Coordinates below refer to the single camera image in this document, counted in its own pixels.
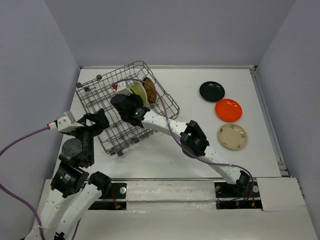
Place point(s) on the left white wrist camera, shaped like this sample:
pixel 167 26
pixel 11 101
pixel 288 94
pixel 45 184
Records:
pixel 66 122

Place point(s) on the yellow brown patterned plate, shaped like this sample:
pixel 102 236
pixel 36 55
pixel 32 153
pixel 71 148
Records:
pixel 149 87

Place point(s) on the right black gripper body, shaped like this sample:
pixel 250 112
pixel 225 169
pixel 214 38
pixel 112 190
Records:
pixel 134 99

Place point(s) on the cream plate with black blossoms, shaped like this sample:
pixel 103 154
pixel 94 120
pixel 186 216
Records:
pixel 143 94

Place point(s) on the orange plate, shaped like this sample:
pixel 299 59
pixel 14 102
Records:
pixel 228 110

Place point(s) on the grey wire dish rack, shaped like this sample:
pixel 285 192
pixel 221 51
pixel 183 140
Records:
pixel 95 90

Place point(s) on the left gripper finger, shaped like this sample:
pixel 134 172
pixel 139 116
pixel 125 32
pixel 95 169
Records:
pixel 87 117
pixel 101 121

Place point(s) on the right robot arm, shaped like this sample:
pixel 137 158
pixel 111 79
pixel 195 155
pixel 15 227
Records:
pixel 189 136

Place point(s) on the white front board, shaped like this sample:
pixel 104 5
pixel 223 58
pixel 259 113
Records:
pixel 186 210

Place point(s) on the lime green plate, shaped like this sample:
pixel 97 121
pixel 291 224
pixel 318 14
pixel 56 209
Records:
pixel 135 88

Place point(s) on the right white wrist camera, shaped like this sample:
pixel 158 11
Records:
pixel 121 87

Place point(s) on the cream plate with small marks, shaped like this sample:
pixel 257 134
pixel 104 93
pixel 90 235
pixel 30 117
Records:
pixel 232 136

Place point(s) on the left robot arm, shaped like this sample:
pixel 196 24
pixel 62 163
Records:
pixel 72 189

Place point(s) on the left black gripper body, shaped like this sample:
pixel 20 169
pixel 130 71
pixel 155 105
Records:
pixel 87 133

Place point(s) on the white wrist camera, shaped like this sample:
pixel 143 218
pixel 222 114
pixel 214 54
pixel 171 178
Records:
pixel 66 122
pixel 121 87

